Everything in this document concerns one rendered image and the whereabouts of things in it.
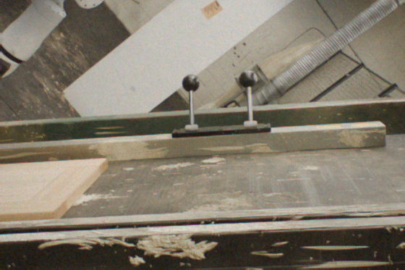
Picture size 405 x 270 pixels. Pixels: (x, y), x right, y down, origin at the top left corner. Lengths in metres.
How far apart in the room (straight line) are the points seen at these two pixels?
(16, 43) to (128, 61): 3.60
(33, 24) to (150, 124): 0.38
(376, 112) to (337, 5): 7.94
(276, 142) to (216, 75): 8.12
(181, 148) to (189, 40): 3.60
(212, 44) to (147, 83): 0.64
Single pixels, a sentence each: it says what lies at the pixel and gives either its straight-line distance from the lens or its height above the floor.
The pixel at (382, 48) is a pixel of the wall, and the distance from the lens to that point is 9.57.
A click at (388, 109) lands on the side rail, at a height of 1.74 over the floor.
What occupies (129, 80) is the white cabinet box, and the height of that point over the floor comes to 0.52.
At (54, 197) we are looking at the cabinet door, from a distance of 0.91.
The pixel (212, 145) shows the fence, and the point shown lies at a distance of 1.15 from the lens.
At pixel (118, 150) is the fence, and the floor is 1.24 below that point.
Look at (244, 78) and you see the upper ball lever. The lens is 1.19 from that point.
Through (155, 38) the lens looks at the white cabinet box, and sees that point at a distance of 4.75.
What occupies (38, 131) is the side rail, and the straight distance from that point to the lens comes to 1.48.
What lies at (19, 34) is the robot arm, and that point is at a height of 1.23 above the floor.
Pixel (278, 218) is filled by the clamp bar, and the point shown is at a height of 1.51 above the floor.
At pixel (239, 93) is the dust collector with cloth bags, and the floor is 0.99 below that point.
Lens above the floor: 1.61
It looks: 10 degrees down
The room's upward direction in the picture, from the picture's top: 53 degrees clockwise
